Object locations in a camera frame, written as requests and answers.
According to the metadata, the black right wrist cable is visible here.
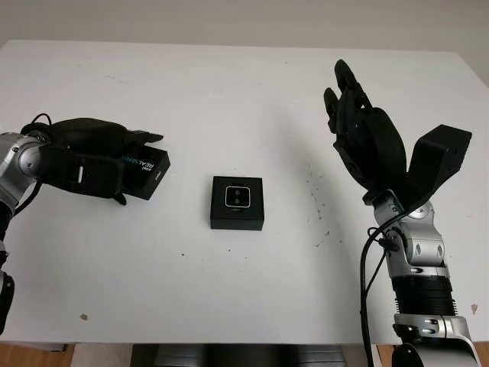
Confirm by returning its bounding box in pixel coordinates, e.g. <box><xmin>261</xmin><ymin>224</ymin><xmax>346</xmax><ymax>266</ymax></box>
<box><xmin>358</xmin><ymin>213</ymin><xmax>403</xmax><ymax>367</ymax></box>

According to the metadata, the black camera box base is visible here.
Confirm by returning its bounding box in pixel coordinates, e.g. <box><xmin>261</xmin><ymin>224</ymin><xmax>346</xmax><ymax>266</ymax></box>
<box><xmin>209</xmin><ymin>175</ymin><xmax>266</xmax><ymax>232</ymax></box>

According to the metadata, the dark grey robot torso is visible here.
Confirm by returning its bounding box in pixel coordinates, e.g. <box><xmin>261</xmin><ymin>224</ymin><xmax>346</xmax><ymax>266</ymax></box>
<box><xmin>131</xmin><ymin>343</ymin><xmax>347</xmax><ymax>367</ymax></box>

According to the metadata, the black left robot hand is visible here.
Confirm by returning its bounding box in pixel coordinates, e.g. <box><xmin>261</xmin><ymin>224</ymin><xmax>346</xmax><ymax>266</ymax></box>
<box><xmin>49</xmin><ymin>117</ymin><xmax>166</xmax><ymax>207</ymax></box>

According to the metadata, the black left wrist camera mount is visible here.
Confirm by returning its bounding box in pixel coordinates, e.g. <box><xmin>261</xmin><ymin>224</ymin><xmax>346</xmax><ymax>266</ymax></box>
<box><xmin>39</xmin><ymin>146</ymin><xmax>125</xmax><ymax>200</ymax></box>

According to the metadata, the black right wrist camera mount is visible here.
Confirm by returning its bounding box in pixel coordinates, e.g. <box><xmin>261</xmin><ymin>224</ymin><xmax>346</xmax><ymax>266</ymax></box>
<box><xmin>396</xmin><ymin>123</ymin><xmax>473</xmax><ymax>210</ymax></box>

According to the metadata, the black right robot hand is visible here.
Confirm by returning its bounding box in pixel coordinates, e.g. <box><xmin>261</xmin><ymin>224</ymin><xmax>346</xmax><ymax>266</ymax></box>
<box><xmin>322</xmin><ymin>59</ymin><xmax>409</xmax><ymax>193</ymax></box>

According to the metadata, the black printed box lid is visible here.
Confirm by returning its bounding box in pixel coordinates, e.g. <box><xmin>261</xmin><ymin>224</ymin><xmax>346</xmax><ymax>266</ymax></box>
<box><xmin>121</xmin><ymin>146</ymin><xmax>171</xmax><ymax>202</ymax></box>

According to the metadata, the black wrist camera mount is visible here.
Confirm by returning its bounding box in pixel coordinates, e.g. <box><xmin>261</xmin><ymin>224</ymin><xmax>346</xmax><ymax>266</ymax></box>
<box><xmin>39</xmin><ymin>146</ymin><xmax>125</xmax><ymax>200</ymax></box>
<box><xmin>396</xmin><ymin>123</ymin><xmax>473</xmax><ymax>210</ymax></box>

